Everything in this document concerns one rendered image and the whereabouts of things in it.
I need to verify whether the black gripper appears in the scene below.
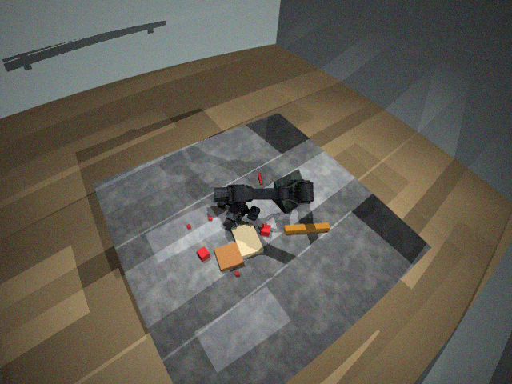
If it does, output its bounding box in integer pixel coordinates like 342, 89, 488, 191
217, 201, 260, 221

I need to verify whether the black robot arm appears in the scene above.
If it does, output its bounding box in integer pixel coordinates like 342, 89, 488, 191
214, 179, 314, 222

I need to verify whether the orange square block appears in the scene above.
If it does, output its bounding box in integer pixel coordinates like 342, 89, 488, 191
214, 242, 244, 272

